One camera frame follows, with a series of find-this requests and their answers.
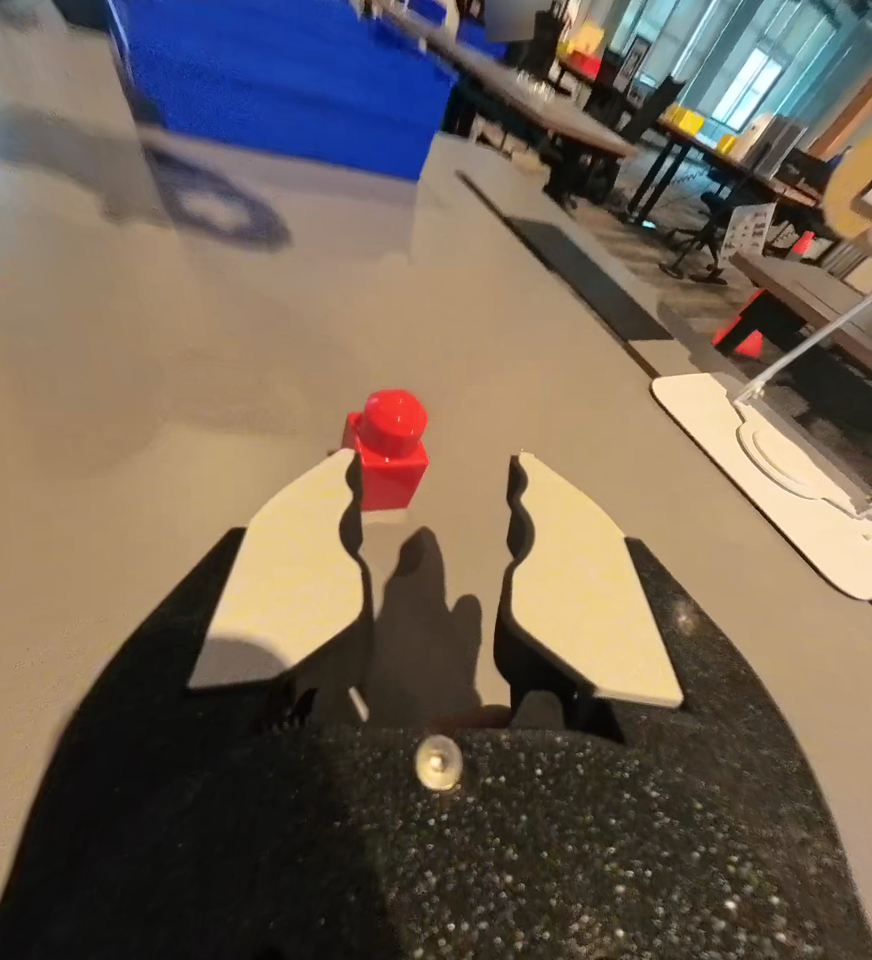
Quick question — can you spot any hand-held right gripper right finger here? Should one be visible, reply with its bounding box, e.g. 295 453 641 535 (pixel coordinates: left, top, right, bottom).
494 452 685 741

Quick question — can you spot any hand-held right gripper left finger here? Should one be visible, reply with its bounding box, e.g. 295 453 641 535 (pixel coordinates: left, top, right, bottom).
187 447 376 724

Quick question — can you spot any printed paper sign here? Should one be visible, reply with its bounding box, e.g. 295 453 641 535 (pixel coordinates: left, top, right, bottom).
721 202 779 264

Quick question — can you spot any black office chair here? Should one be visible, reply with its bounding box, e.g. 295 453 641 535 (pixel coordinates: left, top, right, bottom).
659 191 734 287

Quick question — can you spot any whiteboard on stand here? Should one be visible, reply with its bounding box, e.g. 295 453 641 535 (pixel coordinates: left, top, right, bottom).
822 90 872 243

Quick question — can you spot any red single-stud mega block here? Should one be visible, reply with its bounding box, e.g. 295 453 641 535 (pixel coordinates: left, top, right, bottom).
343 388 430 513

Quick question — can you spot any brown long table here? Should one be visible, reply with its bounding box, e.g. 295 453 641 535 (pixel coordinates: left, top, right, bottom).
387 7 638 205
728 251 872 410

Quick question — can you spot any blue plastic bin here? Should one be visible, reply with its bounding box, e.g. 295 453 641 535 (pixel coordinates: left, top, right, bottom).
109 0 458 182

